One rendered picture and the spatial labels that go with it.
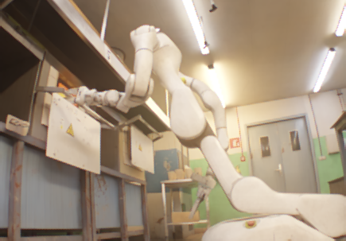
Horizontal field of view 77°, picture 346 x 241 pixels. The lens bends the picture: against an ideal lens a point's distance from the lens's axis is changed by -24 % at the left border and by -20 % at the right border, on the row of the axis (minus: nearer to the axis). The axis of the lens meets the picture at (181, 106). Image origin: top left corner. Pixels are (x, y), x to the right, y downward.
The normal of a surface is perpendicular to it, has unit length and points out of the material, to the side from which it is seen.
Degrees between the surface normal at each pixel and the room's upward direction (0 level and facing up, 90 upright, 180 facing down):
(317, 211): 90
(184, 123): 90
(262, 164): 90
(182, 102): 90
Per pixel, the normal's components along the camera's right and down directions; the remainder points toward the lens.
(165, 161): -0.25, -0.37
